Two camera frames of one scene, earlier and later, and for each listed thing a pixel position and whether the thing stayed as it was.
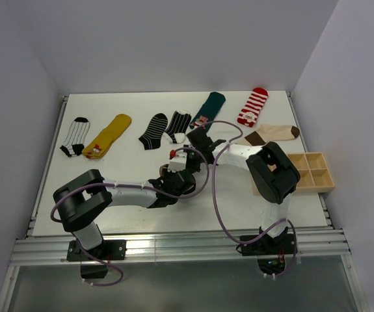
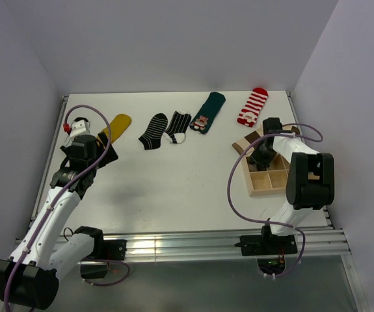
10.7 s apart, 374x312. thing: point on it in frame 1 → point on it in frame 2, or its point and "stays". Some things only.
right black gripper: x=193 y=168 → x=263 y=164
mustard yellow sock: x=101 y=143 stays
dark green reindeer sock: x=210 y=110 stays
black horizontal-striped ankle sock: x=151 y=138 stays
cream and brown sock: x=267 y=132 stays
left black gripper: x=167 y=174 → x=108 y=156
